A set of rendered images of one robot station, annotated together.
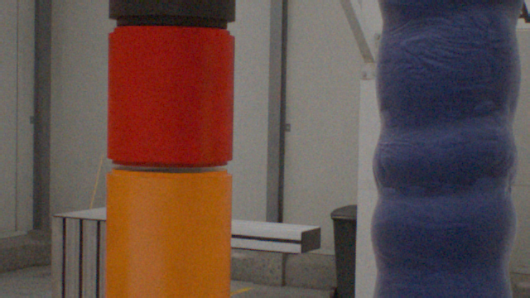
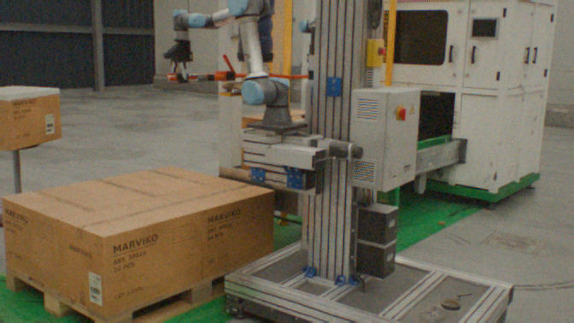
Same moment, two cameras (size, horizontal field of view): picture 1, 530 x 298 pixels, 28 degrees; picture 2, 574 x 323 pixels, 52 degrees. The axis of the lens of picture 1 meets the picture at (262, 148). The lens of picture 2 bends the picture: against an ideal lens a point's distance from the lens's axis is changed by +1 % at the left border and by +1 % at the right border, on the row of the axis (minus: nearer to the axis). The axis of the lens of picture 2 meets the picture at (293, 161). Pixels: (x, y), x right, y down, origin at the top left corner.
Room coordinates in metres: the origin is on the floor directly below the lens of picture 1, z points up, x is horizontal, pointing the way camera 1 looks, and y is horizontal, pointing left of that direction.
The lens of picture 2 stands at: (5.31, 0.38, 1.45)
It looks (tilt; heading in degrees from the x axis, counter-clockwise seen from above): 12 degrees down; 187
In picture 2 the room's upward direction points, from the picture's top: 1 degrees clockwise
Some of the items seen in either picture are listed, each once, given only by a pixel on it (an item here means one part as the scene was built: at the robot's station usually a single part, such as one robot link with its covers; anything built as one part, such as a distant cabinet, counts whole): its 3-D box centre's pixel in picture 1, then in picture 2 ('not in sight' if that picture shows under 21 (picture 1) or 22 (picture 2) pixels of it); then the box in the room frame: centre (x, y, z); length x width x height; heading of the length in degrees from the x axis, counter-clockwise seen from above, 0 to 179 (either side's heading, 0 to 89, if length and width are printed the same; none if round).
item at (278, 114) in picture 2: not in sight; (277, 114); (2.41, -0.05, 1.09); 0.15 x 0.15 x 0.10
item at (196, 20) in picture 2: not in sight; (196, 20); (2.25, -0.52, 1.53); 0.11 x 0.11 x 0.08; 57
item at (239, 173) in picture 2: not in sight; (257, 178); (1.70, -0.28, 0.58); 0.70 x 0.03 x 0.06; 58
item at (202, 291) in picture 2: not in sight; (146, 268); (2.09, -0.88, 0.07); 1.20 x 1.00 x 0.14; 148
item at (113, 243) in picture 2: not in sight; (145, 226); (2.09, -0.88, 0.34); 1.20 x 1.00 x 0.40; 148
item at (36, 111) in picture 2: not in sight; (13, 116); (1.14, -2.27, 0.82); 0.60 x 0.40 x 0.40; 175
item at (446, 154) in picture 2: not in sight; (393, 170); (0.89, 0.62, 0.50); 2.31 x 0.05 x 0.19; 148
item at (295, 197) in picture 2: not in sight; (257, 193); (1.70, -0.28, 0.48); 0.70 x 0.03 x 0.15; 58
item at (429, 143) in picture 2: not in sight; (409, 149); (0.56, 0.76, 0.60); 1.60 x 0.10 x 0.09; 148
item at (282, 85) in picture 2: not in sight; (277, 90); (2.42, -0.06, 1.20); 0.13 x 0.12 x 0.14; 147
